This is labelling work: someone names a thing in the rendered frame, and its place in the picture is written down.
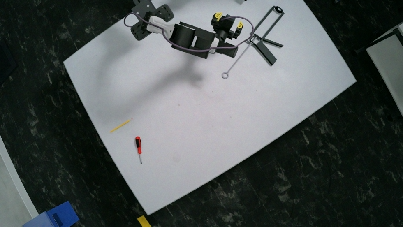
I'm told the red and black screwdriver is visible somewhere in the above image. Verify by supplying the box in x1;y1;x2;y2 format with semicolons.
136;137;142;160

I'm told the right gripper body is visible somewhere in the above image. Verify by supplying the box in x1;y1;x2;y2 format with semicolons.
211;13;243;42

